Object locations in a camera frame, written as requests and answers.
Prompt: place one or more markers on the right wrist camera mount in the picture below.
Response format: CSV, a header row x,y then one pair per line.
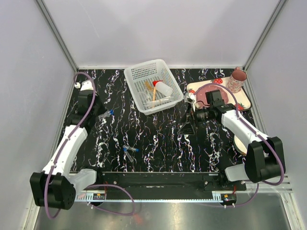
x,y
189,98

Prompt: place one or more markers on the blue cap test tube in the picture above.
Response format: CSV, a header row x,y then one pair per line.
x,y
106,114
128,155
130,148

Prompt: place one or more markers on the white plastic perforated basket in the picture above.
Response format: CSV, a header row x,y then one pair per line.
x,y
153,86

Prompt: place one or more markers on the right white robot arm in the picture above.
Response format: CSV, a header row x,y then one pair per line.
x,y
264,159

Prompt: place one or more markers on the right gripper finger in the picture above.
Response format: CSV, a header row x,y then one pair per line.
x,y
187,128
184,117

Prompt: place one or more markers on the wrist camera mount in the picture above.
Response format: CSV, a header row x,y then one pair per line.
x,y
189,98
85,85

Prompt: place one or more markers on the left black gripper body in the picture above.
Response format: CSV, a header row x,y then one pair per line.
x,y
99,109

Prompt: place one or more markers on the bundle of plastic pipettes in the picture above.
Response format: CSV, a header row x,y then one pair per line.
x,y
158,102

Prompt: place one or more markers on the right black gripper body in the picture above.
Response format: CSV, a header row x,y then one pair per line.
x,y
201,115

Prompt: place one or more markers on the pink dotted plate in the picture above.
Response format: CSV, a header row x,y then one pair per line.
x,y
201,100

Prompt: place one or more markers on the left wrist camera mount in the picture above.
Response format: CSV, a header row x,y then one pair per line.
x,y
85,85

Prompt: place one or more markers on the strawberry pattern tray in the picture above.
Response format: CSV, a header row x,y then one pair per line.
x,y
243,101

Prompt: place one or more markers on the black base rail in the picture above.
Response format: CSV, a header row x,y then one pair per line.
x,y
166,186

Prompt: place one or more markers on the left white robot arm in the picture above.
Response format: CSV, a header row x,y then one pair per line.
x,y
54,186

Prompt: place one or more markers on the white bowl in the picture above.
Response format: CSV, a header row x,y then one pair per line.
x,y
239,146

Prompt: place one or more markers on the wooden test tube clamp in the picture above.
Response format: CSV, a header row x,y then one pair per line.
x,y
154,93

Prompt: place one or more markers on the wash bottle red cap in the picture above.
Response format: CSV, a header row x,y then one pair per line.
x,y
162,88

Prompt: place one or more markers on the pink patterned mug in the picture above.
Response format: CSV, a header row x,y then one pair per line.
x,y
236,80

